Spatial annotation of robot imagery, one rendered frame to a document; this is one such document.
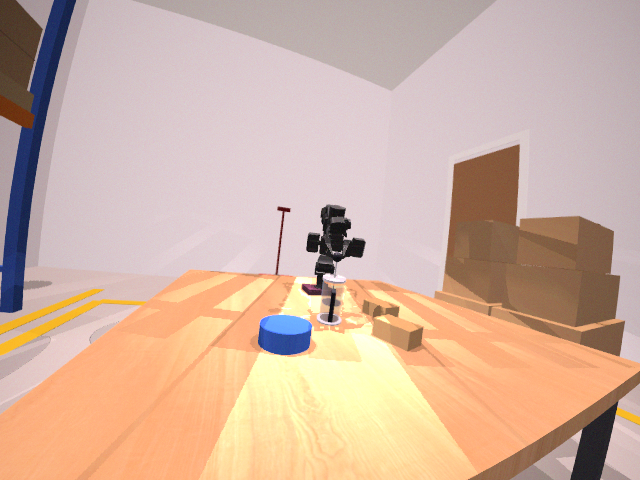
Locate glass coffee press with black plunger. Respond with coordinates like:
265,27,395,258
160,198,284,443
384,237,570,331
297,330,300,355
316,252,346,326

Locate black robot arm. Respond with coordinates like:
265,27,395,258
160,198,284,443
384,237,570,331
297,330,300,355
314,204,351,289

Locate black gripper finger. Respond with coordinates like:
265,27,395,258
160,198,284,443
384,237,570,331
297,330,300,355
319,237,333,258
341,239,353,259

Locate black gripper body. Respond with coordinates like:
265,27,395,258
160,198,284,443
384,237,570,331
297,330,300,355
306,231,366,258

